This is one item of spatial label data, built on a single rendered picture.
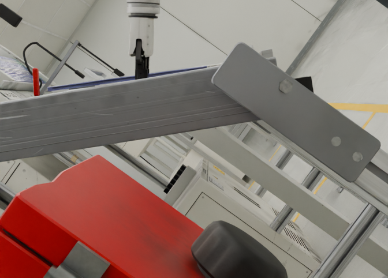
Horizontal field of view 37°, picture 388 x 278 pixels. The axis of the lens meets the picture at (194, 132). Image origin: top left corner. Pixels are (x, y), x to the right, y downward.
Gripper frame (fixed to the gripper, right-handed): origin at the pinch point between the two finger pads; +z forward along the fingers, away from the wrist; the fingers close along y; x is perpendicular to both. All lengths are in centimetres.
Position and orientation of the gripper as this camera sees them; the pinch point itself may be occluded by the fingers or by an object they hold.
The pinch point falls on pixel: (142, 76)
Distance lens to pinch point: 152.8
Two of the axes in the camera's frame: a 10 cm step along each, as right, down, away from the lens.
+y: -1.1, 1.7, -9.8
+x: 9.9, 0.5, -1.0
